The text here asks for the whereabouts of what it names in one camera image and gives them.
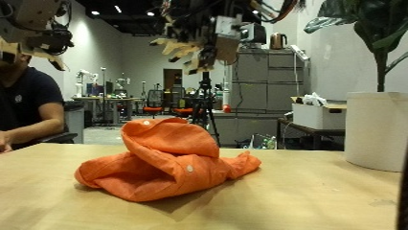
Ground orange button shirt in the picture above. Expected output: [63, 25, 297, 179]
[75, 117, 263, 203]

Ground grey boxy monitor device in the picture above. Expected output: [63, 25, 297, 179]
[238, 22, 267, 46]

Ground black chair armrest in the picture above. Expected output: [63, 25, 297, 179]
[40, 131, 79, 145]

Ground person in dark t-shirt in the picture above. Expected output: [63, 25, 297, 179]
[0, 55, 67, 154]

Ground copper electric kettle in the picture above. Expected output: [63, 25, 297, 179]
[267, 32, 289, 51]

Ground brown door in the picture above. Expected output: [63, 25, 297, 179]
[164, 68, 184, 92]

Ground tall grey metal cabinet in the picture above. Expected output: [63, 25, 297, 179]
[232, 47, 311, 115]

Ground white cylinder bottle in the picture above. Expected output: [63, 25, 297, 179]
[221, 88, 232, 106]

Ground white power strip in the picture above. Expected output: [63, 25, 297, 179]
[290, 44, 311, 62]

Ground long background work desk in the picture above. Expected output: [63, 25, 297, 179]
[72, 96, 144, 127]

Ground orange seat office chair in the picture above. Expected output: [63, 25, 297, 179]
[141, 89, 166, 121]
[172, 86, 196, 119]

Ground low grey counter cabinet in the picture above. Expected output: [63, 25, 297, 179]
[210, 110, 285, 149]

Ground crumpled white plastic bag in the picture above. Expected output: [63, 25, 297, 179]
[301, 92, 330, 107]

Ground white storage box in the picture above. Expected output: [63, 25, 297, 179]
[291, 103, 347, 130]

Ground green plastic bottles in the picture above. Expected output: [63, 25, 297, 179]
[249, 133, 278, 150]

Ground black metal side table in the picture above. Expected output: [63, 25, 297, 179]
[277, 117, 346, 151]

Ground green leafy plant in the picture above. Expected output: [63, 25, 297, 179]
[303, 0, 408, 94]

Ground white round plant pot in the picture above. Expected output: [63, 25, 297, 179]
[343, 91, 408, 173]

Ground grey pedestal cabinet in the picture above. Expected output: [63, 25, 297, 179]
[63, 101, 85, 145]

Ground left hand cable bundle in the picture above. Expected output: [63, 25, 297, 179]
[249, 0, 309, 24]

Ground black camera tripod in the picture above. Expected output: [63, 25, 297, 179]
[189, 70, 222, 148]

